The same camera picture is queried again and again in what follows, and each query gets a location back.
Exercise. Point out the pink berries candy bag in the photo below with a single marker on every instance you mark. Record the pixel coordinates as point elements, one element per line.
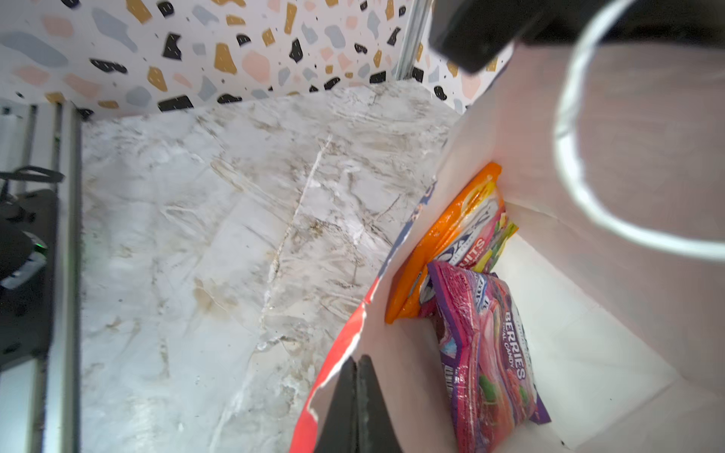
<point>485,356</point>

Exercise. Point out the red paper bag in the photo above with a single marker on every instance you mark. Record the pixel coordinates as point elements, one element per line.
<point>613,170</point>

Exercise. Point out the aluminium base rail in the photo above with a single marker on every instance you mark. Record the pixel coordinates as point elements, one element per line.
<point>40,398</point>

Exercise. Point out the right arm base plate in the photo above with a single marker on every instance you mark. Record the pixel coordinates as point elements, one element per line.
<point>28,252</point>

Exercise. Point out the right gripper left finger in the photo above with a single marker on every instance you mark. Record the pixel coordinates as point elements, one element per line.
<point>340,431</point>

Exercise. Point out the left corner aluminium post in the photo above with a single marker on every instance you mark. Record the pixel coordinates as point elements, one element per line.
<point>413,34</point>

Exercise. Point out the orange fruits candy bag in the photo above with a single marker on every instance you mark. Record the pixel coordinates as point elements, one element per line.
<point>471,234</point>

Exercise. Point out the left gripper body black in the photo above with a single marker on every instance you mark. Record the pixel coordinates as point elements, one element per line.
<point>471,33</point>

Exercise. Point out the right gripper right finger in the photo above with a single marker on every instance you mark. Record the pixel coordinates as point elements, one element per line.
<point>375,432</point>

